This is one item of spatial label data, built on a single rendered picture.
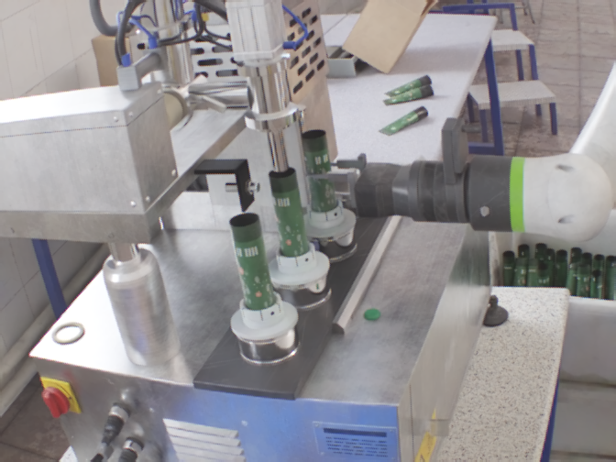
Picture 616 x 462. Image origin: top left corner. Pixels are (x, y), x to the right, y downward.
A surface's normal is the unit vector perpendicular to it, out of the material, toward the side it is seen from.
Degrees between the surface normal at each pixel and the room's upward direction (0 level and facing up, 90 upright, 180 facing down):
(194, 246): 0
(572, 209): 81
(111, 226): 90
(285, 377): 0
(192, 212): 90
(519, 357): 0
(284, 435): 90
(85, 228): 90
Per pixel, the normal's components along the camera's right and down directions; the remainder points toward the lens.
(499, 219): -0.29, 0.65
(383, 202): 0.01, 0.46
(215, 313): -0.15, -0.88
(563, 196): -0.55, 0.00
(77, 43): 0.93, 0.03
